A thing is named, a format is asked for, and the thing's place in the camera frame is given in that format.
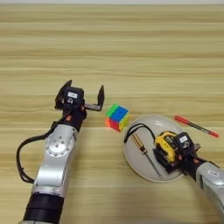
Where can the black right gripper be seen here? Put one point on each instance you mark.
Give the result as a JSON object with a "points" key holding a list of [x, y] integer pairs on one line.
{"points": [[186, 162]]}

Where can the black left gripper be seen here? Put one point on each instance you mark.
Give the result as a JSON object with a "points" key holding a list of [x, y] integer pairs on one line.
{"points": [[76, 116]]}

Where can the yellow black tape measure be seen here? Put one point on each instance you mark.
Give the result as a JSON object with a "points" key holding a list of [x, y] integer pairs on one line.
{"points": [[164, 144]]}

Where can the multicolour puzzle cube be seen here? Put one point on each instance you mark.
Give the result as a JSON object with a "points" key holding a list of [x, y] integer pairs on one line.
{"points": [[118, 116]]}

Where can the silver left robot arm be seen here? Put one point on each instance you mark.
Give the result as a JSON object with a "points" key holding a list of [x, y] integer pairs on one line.
{"points": [[55, 157]]}

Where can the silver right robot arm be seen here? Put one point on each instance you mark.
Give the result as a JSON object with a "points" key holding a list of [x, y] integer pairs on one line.
{"points": [[213, 178]]}

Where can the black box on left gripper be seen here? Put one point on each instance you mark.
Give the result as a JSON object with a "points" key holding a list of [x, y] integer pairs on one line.
{"points": [[73, 95]]}

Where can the red black pen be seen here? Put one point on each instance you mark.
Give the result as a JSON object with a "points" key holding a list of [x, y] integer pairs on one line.
{"points": [[195, 126]]}

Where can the round white plate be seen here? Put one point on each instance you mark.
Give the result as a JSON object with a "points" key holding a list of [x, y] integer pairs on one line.
{"points": [[137, 166]]}

